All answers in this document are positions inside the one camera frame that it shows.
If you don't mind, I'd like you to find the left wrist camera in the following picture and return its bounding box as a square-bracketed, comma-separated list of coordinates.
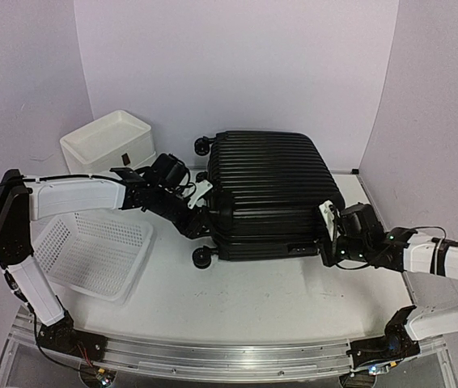
[185, 179, 213, 209]

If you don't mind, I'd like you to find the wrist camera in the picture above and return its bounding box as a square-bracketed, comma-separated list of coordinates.
[319, 200, 338, 242]
[185, 179, 213, 209]

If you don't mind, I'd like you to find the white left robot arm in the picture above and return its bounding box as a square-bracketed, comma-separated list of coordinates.
[0, 154, 214, 353]

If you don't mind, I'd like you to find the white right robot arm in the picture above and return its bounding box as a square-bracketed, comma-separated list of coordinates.
[319, 201, 458, 358]

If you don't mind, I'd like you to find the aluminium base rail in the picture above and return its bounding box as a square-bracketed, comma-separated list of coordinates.
[8, 310, 444, 375]

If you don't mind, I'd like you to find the white drawer storage box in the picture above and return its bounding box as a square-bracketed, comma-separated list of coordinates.
[60, 110, 156, 174]

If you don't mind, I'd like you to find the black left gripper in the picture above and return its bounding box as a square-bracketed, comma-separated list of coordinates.
[151, 186, 215, 239]

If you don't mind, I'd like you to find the black ribbed hard suitcase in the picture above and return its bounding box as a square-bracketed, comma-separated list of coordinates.
[194, 130, 346, 262]

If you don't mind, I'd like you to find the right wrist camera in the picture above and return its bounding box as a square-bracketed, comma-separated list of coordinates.
[319, 200, 338, 242]

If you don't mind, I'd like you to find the white perforated plastic basket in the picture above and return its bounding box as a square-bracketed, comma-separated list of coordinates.
[33, 211, 155, 305]

